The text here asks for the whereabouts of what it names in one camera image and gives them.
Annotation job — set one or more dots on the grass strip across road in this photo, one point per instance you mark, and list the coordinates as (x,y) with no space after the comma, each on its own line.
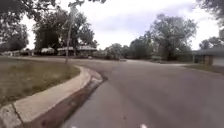
(206,68)

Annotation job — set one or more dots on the grey asphalt road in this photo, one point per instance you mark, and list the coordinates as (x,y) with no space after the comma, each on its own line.
(150,93)

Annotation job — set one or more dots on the large dark tree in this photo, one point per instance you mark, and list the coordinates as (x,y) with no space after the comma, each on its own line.
(13,30)

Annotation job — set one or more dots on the broad tree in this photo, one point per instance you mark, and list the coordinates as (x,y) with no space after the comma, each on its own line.
(171,33)

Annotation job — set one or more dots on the tall tree behind pole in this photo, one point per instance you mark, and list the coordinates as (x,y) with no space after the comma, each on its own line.
(53,30)

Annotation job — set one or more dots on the house with dark roof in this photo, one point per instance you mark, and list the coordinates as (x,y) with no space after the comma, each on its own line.
(210,56)

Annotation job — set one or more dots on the pole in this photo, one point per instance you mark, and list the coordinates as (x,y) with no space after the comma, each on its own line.
(69,36)

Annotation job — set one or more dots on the row of trees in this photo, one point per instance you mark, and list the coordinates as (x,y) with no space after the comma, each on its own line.
(133,50)

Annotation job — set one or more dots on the concrete kerb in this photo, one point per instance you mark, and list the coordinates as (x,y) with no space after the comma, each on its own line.
(43,101)

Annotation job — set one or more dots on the low house with wide roof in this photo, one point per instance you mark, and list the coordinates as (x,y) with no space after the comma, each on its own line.
(80,50)

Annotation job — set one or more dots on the grass verge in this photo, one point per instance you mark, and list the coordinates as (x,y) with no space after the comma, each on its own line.
(30,76)

